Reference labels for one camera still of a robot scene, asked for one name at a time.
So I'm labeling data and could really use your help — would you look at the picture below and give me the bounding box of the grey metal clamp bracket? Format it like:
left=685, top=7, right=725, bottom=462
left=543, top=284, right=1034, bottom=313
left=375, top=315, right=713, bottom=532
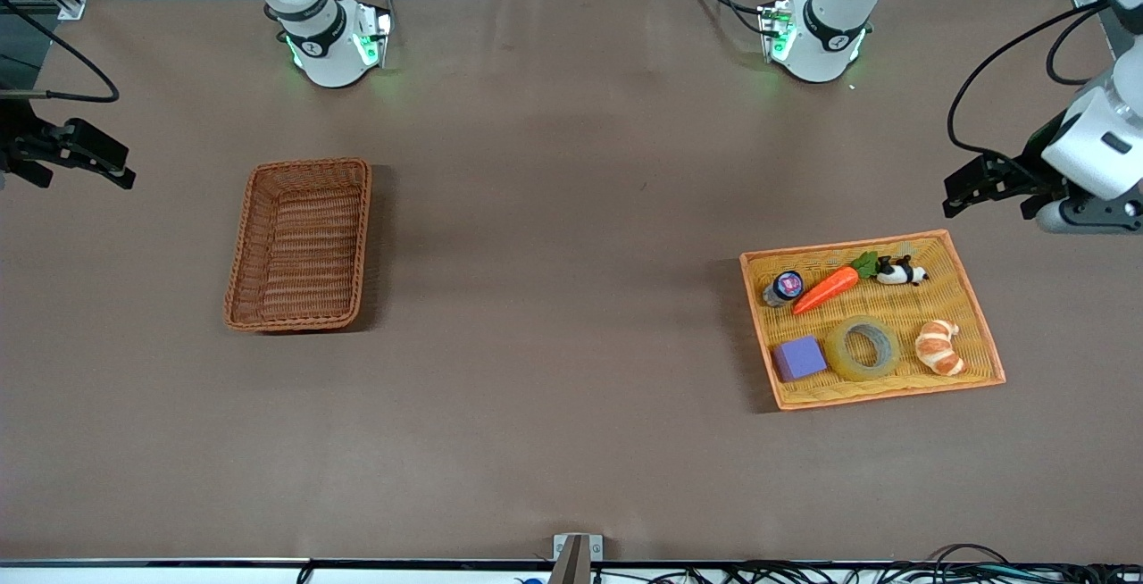
left=546, top=533, right=604, bottom=584

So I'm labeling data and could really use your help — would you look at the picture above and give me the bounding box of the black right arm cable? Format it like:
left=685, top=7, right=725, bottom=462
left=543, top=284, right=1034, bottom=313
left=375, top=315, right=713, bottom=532
left=0, top=0, right=121, bottom=104

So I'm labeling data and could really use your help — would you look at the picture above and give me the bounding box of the yellow flat wicker tray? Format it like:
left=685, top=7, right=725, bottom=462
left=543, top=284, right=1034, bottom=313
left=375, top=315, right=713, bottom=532
left=739, top=229, right=1007, bottom=412

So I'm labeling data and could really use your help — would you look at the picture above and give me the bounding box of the clear yellowish tape roll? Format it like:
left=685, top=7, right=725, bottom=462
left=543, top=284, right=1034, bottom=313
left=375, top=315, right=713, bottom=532
left=823, top=316, right=901, bottom=382

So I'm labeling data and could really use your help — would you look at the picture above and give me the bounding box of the left base connector plate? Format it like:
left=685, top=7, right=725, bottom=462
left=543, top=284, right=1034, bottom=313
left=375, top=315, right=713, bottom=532
left=757, top=0, right=797, bottom=64

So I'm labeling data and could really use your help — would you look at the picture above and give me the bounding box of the short black looped cable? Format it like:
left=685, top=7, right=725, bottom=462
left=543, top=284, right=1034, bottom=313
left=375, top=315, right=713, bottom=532
left=1047, top=26, right=1110, bottom=87

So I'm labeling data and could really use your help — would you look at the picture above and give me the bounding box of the brown table cover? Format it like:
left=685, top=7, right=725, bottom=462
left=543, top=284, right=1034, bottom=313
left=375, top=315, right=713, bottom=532
left=0, top=0, right=1143, bottom=563

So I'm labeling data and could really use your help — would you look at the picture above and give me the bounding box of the orange toy carrot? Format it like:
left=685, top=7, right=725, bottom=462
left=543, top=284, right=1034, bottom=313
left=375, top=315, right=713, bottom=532
left=792, top=251, right=880, bottom=316

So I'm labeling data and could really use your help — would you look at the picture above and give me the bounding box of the base connector plate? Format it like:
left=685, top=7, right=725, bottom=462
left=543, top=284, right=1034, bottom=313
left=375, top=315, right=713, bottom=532
left=355, top=2, right=395, bottom=69
left=757, top=0, right=797, bottom=64

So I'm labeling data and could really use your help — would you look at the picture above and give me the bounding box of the right base connector plate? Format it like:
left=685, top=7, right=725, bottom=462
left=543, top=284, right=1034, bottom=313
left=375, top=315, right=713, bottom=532
left=355, top=2, right=395, bottom=69

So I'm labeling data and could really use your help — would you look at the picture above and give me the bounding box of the long black left arm cable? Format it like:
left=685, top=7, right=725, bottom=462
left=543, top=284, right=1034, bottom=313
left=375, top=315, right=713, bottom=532
left=947, top=0, right=1113, bottom=165

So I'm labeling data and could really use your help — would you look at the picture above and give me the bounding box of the black left base cable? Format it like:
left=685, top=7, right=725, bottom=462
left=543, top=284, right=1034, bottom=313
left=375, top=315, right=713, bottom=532
left=685, top=0, right=771, bottom=37

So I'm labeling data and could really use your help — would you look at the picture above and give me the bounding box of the toy croissant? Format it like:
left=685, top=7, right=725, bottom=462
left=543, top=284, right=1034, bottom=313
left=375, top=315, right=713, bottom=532
left=914, top=320, right=966, bottom=377

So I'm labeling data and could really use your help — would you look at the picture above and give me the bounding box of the black cable bundle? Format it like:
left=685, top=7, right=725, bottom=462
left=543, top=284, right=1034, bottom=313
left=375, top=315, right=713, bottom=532
left=607, top=544, right=1143, bottom=584

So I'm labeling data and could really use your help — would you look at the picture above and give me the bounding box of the black white panda toy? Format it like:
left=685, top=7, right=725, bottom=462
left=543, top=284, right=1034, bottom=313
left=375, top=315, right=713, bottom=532
left=873, top=254, right=930, bottom=287

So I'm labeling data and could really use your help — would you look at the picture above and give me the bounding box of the purple square block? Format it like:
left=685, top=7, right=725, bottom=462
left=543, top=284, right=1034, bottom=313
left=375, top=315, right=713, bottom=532
left=772, top=335, right=827, bottom=382

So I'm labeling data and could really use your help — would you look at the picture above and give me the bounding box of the brown deep wicker basket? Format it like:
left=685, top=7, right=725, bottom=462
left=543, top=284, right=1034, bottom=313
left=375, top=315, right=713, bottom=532
left=223, top=157, right=372, bottom=333

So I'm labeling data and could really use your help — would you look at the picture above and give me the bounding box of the small dark jar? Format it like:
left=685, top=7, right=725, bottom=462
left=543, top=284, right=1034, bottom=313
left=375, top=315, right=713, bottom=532
left=763, top=271, right=805, bottom=308

